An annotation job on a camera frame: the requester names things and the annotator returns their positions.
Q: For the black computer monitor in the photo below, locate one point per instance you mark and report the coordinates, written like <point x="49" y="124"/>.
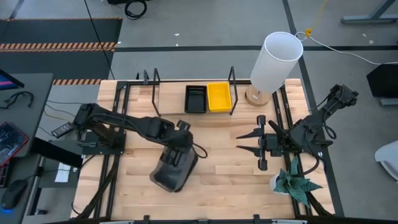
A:
<point x="7" y="81"/>

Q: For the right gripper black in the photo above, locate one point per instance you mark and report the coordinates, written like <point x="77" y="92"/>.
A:
<point x="275" y="144"/>

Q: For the black hazard-striped floor mat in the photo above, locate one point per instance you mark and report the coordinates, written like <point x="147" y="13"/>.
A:
<point x="62" y="31"/>

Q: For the gray desk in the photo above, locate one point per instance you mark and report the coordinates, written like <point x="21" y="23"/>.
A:
<point x="31" y="93"/>

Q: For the black power adapter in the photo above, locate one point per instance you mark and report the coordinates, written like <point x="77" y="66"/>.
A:
<point x="62" y="130"/>

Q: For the black computer mouse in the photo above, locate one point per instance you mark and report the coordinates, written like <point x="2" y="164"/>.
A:
<point x="12" y="194"/>

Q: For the gray metal table foot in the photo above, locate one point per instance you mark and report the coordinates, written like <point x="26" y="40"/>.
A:
<point x="367" y="19"/>

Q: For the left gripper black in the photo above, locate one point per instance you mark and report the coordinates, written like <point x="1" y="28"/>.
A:
<point x="178" y="146"/>

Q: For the translucent gray plastic bin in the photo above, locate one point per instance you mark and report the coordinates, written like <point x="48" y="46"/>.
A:
<point x="168" y="181"/>

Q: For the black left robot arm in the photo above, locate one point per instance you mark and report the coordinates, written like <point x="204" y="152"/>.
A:
<point x="140" y="126"/>

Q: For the black floor box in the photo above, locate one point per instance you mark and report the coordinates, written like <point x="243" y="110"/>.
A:
<point x="384" y="81"/>

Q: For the black box beside desk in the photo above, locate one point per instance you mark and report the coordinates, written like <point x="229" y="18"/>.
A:
<point x="56" y="154"/>

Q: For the green plant in white pot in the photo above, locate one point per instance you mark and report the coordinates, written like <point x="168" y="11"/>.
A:
<point x="292" y="186"/>

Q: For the white shade lamp wooden base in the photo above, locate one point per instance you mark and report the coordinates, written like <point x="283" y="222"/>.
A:
<point x="275" y="62"/>

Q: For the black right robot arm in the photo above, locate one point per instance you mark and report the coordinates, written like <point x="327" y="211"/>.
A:
<point x="311" y="130"/>

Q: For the black slotted plastic basket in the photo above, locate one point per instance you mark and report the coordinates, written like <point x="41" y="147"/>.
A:
<point x="196" y="102"/>

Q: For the yellow plastic basket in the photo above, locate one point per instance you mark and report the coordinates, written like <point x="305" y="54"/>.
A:
<point x="219" y="98"/>

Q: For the white chair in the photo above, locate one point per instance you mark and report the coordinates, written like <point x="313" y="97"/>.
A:
<point x="388" y="155"/>

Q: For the white paper sheet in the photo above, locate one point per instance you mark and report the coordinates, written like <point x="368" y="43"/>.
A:
<point x="62" y="172"/>

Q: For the tablet with red case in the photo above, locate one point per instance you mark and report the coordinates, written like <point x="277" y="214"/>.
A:
<point x="11" y="140"/>

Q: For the black aluminium table frame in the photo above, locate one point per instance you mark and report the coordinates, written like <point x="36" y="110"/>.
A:
<point x="120" y="93"/>

